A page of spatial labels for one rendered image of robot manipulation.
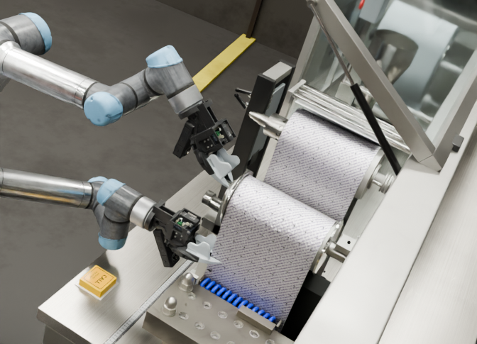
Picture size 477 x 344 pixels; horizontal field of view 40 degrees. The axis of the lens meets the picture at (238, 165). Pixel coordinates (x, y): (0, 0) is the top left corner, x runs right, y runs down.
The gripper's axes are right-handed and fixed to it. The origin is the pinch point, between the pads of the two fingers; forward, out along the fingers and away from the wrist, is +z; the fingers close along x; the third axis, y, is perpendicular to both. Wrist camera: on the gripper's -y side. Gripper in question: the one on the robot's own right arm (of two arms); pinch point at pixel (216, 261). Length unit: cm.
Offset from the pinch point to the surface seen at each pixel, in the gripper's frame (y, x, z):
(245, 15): -91, 381, -157
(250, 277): 1.2, -0.3, 9.4
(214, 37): -109, 353, -167
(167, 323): -6.1, -19.9, -0.6
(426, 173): 56, -16, 34
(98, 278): -16.6, -10.1, -25.9
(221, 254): 2.9, -0.3, 0.5
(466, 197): 35, 23, 45
